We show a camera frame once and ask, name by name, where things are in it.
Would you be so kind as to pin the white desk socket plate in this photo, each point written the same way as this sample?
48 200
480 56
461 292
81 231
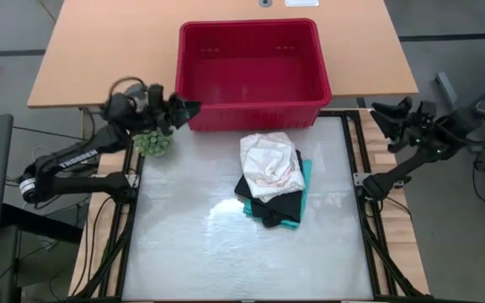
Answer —
301 2

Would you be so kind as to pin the teal garment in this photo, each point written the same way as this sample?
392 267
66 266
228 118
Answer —
307 177

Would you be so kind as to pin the green potted succulent plant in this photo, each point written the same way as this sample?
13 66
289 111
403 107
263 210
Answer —
153 144

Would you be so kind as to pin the orange wooden desk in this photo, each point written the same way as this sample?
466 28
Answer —
78 50

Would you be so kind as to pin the red plastic laundry bin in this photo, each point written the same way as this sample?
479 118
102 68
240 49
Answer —
251 71

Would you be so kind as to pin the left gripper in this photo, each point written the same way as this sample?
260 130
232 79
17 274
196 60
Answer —
137 111

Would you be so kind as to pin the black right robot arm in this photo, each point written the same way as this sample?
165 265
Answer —
402 168

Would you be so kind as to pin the grey metal desk leg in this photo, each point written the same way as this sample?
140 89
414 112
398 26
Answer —
446 88

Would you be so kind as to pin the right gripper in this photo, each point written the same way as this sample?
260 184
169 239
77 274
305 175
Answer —
427 128

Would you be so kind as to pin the black aluminium table frame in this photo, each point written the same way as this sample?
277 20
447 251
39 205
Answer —
127 252

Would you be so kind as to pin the thin plain white cloth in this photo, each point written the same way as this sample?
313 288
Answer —
272 164

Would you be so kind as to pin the black jacket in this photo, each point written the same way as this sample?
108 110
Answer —
280 208

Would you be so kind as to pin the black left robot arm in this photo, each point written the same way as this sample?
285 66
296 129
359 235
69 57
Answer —
78 160

